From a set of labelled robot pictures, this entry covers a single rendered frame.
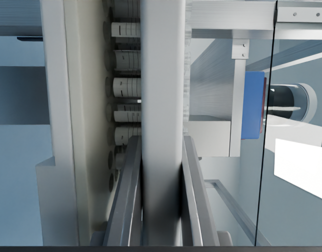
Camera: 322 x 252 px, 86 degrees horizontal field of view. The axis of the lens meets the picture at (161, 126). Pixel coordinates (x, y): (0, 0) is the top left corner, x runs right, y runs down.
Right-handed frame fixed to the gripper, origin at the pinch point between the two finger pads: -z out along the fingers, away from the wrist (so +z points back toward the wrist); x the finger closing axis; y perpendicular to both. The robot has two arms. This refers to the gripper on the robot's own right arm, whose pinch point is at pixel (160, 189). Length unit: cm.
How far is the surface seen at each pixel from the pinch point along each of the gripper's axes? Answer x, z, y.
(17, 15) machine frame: 30.9, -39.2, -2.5
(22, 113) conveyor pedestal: 48, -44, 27
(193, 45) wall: -70, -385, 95
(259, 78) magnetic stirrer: -28, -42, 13
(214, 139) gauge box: -15.0, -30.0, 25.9
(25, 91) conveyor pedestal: 46, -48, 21
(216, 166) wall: -123, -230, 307
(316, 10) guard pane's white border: -34, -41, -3
